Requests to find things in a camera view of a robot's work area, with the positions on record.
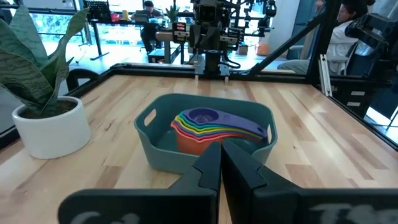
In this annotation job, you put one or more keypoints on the teal plastic basket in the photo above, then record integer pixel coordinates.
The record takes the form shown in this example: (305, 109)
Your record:
(161, 155)

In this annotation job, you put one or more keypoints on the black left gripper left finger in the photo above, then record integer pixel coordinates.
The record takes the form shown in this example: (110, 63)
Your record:
(186, 202)

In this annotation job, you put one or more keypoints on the black monitor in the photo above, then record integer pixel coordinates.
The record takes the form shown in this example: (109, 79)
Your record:
(96, 9)

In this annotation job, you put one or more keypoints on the snake plant in white pot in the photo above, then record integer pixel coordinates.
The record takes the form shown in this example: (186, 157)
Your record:
(53, 133)

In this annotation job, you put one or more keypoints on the light blue measuring cup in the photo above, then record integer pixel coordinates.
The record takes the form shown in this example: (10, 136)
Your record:
(189, 126)

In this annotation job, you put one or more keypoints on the purple measuring cup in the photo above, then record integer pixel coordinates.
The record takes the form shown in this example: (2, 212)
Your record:
(230, 119)

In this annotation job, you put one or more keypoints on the orange-yellow measuring cup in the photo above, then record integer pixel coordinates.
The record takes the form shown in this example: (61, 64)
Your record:
(186, 132)

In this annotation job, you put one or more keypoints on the green measuring cup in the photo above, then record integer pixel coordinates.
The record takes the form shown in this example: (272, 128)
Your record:
(188, 129)

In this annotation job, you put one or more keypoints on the white metal bracket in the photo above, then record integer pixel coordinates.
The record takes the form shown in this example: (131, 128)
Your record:
(325, 74)

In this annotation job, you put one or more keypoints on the wooden desk with black legs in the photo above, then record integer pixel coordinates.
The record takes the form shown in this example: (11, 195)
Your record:
(164, 35)

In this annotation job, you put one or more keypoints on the person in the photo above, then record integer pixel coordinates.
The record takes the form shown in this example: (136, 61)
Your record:
(149, 18)
(339, 46)

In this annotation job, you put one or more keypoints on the red measuring cup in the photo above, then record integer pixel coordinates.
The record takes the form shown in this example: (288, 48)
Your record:
(192, 146)

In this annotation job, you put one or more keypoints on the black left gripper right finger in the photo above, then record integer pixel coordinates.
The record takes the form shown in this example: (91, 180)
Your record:
(264, 202)

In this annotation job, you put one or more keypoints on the small potted plant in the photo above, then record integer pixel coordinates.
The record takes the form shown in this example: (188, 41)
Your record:
(172, 12)

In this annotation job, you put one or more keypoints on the black mounted device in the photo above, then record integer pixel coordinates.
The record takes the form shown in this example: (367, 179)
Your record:
(370, 31)

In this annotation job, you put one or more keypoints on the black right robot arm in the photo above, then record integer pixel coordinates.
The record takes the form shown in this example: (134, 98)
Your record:
(213, 62)

